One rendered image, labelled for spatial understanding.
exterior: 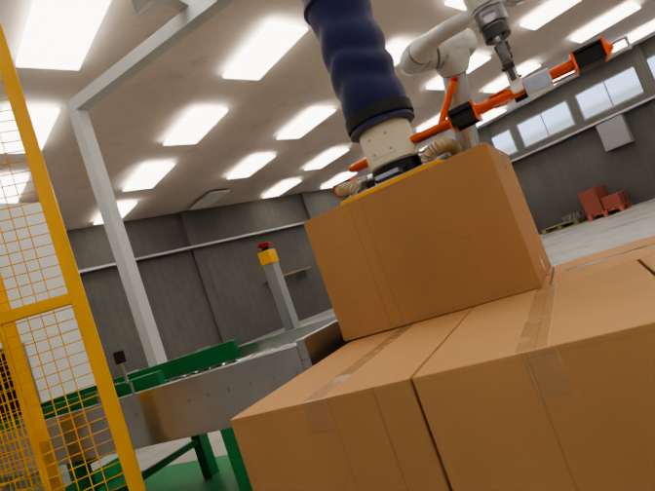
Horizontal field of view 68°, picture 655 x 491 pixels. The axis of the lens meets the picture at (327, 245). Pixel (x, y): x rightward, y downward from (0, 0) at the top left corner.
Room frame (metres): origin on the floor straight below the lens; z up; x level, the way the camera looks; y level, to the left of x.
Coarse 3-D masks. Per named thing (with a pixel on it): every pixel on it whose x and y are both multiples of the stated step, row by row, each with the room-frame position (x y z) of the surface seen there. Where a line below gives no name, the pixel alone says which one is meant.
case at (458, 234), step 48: (480, 144) 1.25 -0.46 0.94; (384, 192) 1.38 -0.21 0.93; (432, 192) 1.32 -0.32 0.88; (480, 192) 1.27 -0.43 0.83; (336, 240) 1.48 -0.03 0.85; (384, 240) 1.41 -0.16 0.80; (432, 240) 1.34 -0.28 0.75; (480, 240) 1.29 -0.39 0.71; (528, 240) 1.32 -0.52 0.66; (336, 288) 1.50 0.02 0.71; (384, 288) 1.43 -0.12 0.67; (432, 288) 1.37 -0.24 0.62; (480, 288) 1.31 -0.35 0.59; (528, 288) 1.25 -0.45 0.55
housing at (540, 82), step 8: (544, 72) 1.29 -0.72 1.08; (528, 80) 1.31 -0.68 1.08; (536, 80) 1.30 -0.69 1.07; (544, 80) 1.30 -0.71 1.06; (552, 80) 1.29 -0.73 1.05; (528, 88) 1.32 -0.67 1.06; (536, 88) 1.31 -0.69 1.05; (544, 88) 1.31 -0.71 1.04; (552, 88) 1.34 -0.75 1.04; (528, 96) 1.35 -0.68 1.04
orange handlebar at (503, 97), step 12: (612, 48) 1.23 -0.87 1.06; (552, 72) 1.28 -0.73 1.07; (564, 72) 1.31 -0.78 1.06; (492, 96) 1.37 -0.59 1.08; (504, 96) 1.35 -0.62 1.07; (516, 96) 1.37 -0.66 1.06; (480, 108) 1.38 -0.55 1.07; (492, 108) 1.41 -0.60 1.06; (444, 120) 1.43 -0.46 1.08; (420, 132) 1.47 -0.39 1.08; (432, 132) 1.46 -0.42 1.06; (360, 168) 1.62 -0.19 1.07
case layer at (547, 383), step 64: (640, 256) 1.18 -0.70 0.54; (448, 320) 1.25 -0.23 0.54; (512, 320) 0.97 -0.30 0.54; (576, 320) 0.79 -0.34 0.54; (640, 320) 0.67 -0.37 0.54; (320, 384) 1.01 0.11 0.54; (384, 384) 0.82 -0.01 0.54; (448, 384) 0.77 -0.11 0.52; (512, 384) 0.73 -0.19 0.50; (576, 384) 0.70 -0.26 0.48; (640, 384) 0.66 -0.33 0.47; (256, 448) 0.96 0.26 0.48; (320, 448) 0.90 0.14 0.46; (384, 448) 0.84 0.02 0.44; (448, 448) 0.79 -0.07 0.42; (512, 448) 0.75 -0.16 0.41; (576, 448) 0.71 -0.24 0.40; (640, 448) 0.67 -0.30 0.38
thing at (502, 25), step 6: (492, 24) 1.33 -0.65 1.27; (498, 24) 1.33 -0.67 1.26; (504, 24) 1.33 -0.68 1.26; (486, 30) 1.35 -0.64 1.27; (492, 30) 1.34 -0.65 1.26; (498, 30) 1.33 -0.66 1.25; (504, 30) 1.33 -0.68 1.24; (510, 30) 1.34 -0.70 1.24; (486, 36) 1.35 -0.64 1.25; (492, 36) 1.34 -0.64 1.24; (504, 36) 1.36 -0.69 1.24; (486, 42) 1.37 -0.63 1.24; (492, 42) 1.37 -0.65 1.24
